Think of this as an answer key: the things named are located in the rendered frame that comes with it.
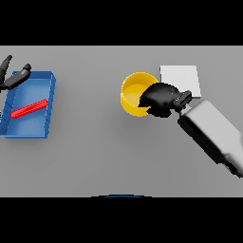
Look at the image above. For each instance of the yellow bowl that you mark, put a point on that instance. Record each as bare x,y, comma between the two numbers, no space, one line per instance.
134,93

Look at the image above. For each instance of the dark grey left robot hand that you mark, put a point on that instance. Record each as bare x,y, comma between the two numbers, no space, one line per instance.
15,79

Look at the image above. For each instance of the pale square measuring scale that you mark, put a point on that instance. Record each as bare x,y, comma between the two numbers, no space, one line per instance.
181,79

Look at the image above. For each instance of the blue tray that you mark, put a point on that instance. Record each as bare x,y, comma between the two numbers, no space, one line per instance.
28,106

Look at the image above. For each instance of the red beaker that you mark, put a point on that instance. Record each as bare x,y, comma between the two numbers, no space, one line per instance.
29,108

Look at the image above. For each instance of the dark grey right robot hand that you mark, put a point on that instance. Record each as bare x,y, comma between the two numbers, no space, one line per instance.
161,98

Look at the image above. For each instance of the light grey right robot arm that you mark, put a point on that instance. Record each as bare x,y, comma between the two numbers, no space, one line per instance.
211,133

